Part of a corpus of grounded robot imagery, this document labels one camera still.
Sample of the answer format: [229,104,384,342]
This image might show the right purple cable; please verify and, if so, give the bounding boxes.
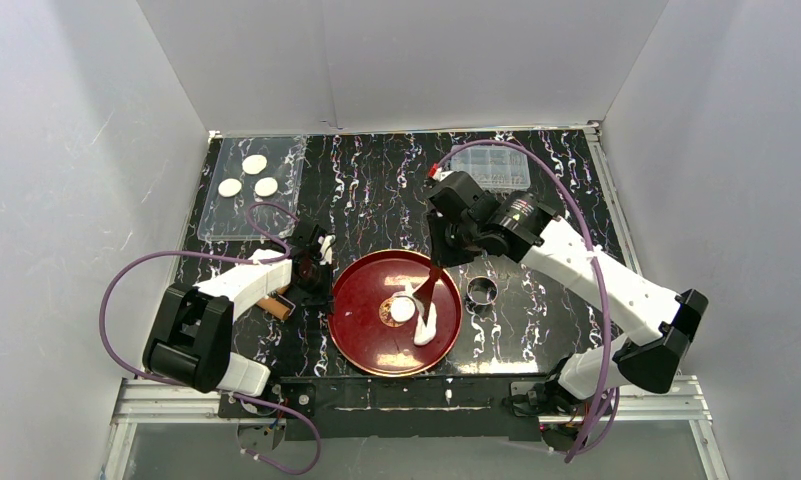
[433,139,621,465]

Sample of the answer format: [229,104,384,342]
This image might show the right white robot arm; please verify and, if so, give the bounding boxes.
[426,170,708,394]

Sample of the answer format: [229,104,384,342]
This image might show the wooden rolling pin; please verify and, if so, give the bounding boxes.
[256,286,296,321]

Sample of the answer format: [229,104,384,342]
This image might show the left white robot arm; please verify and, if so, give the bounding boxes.
[142,221,335,397]

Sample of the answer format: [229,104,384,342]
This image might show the white dough disc right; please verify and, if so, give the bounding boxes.
[254,177,279,198]

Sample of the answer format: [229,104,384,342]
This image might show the clear plastic tray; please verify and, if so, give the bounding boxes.
[197,135,307,242]

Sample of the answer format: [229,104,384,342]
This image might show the metal ring cutter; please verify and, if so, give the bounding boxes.
[465,276,499,307]

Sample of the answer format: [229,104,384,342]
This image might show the white dough disc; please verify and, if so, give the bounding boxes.
[241,154,268,175]
[217,178,242,198]
[254,177,279,198]

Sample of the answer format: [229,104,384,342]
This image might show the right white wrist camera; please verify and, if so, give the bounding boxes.
[427,164,453,183]

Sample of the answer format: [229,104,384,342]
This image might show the white dough disc left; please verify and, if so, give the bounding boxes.
[217,178,242,198]

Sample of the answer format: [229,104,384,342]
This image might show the white dough disc top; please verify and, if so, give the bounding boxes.
[241,154,268,175]

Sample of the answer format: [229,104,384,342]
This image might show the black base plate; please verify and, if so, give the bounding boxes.
[217,374,607,444]

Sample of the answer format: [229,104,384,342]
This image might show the cut round dough wrapper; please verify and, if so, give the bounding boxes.
[389,295,417,324]

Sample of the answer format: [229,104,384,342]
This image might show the round red tray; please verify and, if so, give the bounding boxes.
[328,250,464,377]

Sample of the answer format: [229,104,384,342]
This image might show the aluminium frame rail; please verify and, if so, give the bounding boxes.
[101,375,729,479]

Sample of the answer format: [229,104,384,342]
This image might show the white dough piece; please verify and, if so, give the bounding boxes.
[389,282,437,347]

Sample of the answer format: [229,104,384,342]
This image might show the scraper knife orange handle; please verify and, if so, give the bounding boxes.
[411,265,443,336]

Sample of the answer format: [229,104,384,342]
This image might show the clear compartment storage box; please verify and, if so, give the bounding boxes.
[449,145,531,193]

